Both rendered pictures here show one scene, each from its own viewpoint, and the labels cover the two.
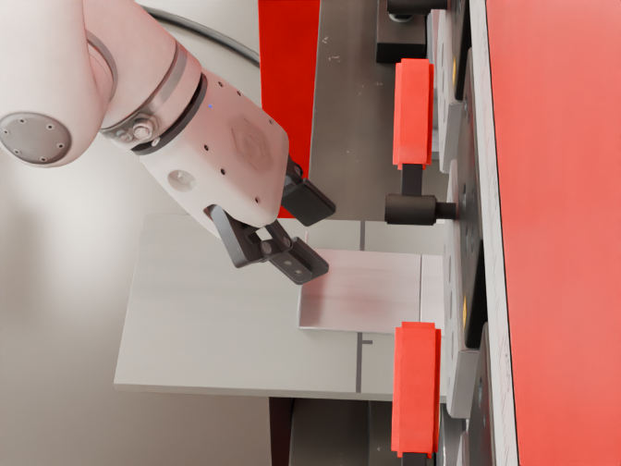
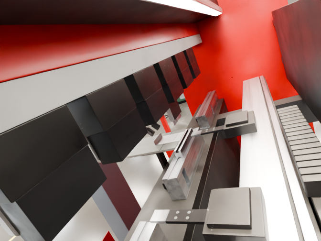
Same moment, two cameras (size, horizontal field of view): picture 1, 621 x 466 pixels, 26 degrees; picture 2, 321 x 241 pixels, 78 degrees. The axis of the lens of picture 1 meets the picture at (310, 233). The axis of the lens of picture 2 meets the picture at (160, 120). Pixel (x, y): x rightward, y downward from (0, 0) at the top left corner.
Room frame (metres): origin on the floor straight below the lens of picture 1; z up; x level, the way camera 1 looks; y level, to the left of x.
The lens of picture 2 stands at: (-0.07, -0.45, 1.34)
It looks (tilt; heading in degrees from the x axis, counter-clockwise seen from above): 16 degrees down; 27
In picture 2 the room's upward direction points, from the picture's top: 24 degrees counter-clockwise
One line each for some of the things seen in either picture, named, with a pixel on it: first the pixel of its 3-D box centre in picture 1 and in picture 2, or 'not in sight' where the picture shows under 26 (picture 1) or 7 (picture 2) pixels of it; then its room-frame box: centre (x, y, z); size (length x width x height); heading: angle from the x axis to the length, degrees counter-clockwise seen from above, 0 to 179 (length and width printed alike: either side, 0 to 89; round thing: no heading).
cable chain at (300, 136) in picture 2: not in sight; (300, 138); (0.47, -0.53, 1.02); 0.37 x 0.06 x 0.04; 177
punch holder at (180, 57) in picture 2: not in sight; (177, 71); (0.92, -0.14, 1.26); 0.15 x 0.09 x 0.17; 177
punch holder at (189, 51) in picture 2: not in sight; (187, 64); (1.12, -0.15, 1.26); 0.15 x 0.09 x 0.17; 177
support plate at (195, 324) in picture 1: (293, 302); (157, 143); (0.70, 0.01, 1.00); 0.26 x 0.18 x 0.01; 87
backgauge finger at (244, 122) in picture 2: not in sight; (220, 126); (0.69, -0.30, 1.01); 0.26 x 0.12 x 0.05; 87
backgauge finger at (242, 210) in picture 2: not in sight; (199, 213); (0.25, -0.28, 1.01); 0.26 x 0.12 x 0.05; 87
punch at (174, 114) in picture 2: not in sight; (174, 111); (0.69, -0.14, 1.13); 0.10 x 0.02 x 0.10; 177
